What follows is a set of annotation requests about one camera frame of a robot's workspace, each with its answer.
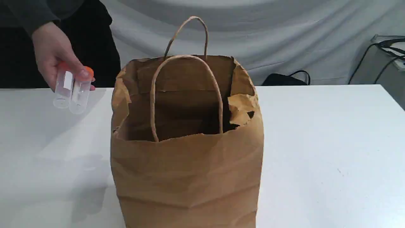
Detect person's bare hand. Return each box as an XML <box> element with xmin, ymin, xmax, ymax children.
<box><xmin>31</xmin><ymin>22</ymin><xmax>95</xmax><ymax>92</ymax></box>

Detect clear tube with label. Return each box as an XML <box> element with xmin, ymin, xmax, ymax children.
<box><xmin>53</xmin><ymin>61</ymin><xmax>74</xmax><ymax>109</ymax></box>

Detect clear tube orange cap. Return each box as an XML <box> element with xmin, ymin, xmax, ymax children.
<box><xmin>69</xmin><ymin>66</ymin><xmax>94</xmax><ymax>114</ymax></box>

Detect brown paper bag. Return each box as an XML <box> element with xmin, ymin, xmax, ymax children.
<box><xmin>110</xmin><ymin>16</ymin><xmax>264</xmax><ymax>228</ymax></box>

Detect dark grey sleeve forearm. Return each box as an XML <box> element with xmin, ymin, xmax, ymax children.
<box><xmin>0</xmin><ymin>0</ymin><xmax>84</xmax><ymax>35</ymax></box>

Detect black bag behind table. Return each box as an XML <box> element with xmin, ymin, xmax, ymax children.
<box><xmin>261</xmin><ymin>70</ymin><xmax>311</xmax><ymax>86</ymax></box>

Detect person's black torso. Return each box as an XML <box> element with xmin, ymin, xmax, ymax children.
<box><xmin>0</xmin><ymin>0</ymin><xmax>121</xmax><ymax>90</ymax></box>

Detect grey side cabinet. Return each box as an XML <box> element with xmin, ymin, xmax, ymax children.
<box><xmin>348</xmin><ymin>34</ymin><xmax>405</xmax><ymax>109</ymax></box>

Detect black cables on cabinet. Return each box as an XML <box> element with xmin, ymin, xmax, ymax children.
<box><xmin>348</xmin><ymin>38</ymin><xmax>405</xmax><ymax>85</ymax></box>

